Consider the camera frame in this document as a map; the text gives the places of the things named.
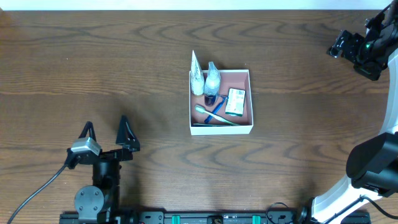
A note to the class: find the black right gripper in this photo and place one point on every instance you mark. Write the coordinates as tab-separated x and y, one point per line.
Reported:
344	43

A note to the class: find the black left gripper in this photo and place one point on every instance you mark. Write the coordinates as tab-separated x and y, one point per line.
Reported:
109	155

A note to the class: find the green white toothpaste tube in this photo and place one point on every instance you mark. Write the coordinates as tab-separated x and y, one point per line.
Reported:
198	125

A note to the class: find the green white toothbrush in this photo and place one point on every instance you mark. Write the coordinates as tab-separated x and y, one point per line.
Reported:
202	110

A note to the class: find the white Pantene tube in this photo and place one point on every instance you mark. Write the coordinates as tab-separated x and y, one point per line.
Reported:
197	80

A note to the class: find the clear plastic bottle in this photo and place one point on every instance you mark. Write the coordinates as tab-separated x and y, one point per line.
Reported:
212	84

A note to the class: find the blue disposable razor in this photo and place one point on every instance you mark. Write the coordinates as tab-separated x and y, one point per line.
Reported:
216	109

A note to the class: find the green Dettol soap box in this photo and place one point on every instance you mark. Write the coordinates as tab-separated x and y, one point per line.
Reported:
235	102

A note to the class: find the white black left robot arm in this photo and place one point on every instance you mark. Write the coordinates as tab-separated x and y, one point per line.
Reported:
99	202

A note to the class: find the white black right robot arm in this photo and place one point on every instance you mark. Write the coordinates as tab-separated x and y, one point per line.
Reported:
371	168

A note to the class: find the white box pink interior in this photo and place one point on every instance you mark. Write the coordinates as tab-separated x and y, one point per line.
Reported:
238	79

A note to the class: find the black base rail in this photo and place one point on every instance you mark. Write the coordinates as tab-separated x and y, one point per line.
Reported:
277	217

